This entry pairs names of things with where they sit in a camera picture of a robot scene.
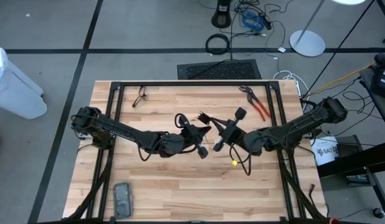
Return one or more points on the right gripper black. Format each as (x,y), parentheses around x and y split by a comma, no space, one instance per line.
(231,132)

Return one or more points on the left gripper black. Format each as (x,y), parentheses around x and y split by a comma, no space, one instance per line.
(192,135)

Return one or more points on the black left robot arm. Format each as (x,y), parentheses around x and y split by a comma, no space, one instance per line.
(117,129)

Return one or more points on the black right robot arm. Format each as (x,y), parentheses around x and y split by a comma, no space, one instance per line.
(298,124)

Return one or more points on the black floor vent mat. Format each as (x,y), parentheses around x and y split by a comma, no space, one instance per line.
(220,70)

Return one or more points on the black eyeglasses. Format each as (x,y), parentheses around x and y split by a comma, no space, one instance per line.
(140,98)

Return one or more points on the white power adapter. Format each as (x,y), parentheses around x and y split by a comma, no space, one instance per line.
(282,49)

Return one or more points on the black cylinder stand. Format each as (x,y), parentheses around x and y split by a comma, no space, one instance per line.
(221,17)

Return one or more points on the grey rectangular pouch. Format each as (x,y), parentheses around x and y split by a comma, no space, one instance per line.
(122,200)

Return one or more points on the black power strip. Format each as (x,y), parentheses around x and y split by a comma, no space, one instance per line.
(265,21)

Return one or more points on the white lamp base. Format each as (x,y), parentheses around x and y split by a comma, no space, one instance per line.
(307,43)

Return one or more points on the thin black slanted pole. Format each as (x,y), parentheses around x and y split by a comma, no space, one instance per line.
(341,45)

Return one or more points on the black side cart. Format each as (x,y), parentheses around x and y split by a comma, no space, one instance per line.
(377,93)

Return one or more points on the black caster wheel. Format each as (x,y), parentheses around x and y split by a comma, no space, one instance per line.
(379,213)

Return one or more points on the white trash bin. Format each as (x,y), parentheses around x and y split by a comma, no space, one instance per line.
(12,84)

